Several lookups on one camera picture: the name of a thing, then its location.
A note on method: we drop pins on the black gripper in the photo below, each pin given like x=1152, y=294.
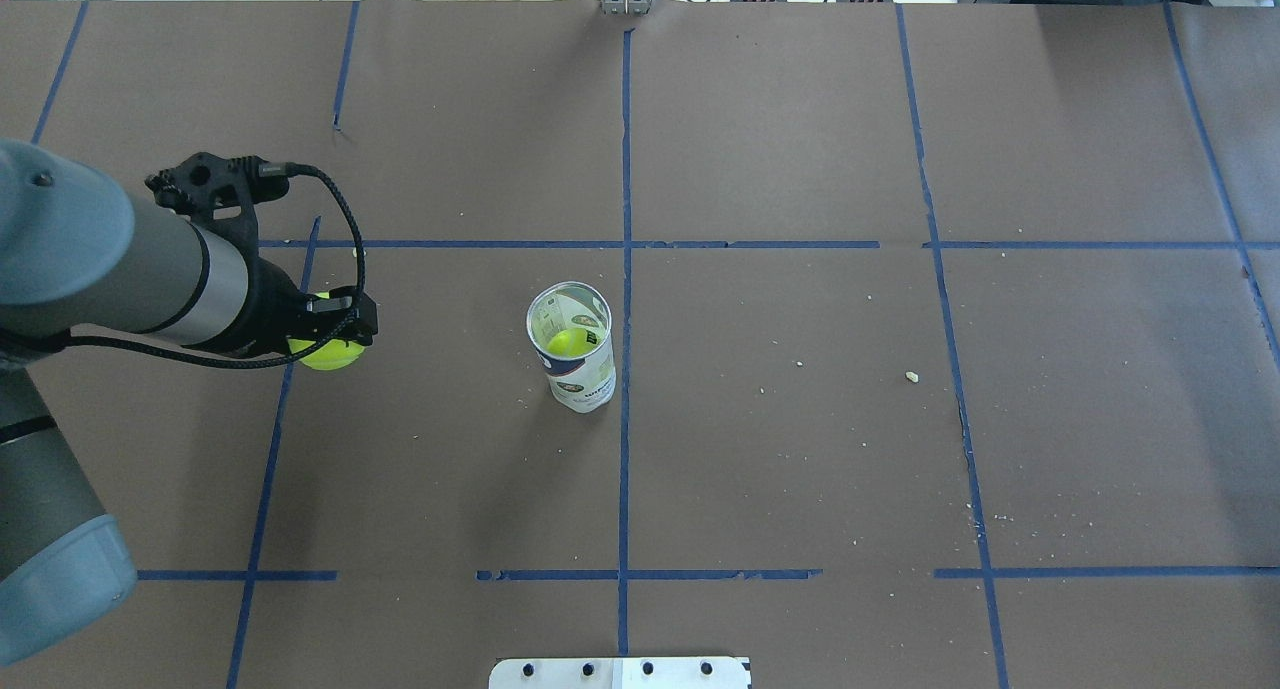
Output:
x=272, y=307

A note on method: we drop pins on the yellow tennis ball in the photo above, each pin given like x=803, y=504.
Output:
x=329, y=355
x=572, y=343

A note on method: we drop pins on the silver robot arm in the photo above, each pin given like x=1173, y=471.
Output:
x=178, y=276

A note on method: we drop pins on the clear tennis ball can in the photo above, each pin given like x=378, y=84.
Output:
x=570, y=326

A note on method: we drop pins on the yellow tennis ball in can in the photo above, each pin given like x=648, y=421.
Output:
x=572, y=343

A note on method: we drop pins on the white camera stand pillar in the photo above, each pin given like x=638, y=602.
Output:
x=623, y=672

